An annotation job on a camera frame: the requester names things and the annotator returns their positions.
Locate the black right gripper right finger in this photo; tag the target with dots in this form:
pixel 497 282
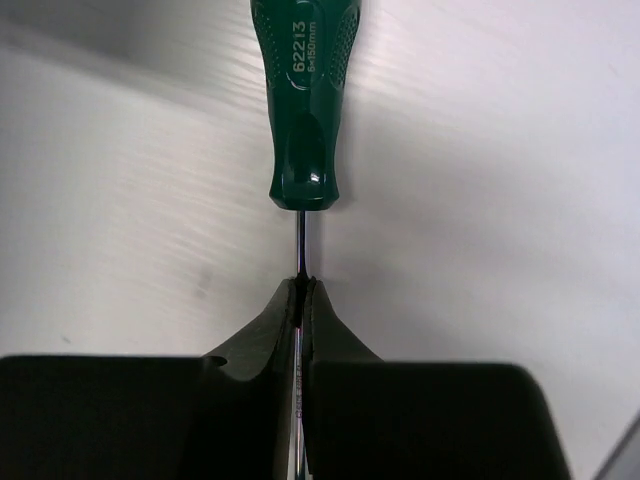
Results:
pixel 369 418

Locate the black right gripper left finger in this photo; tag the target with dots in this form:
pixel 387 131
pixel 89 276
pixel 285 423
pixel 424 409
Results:
pixel 222 415

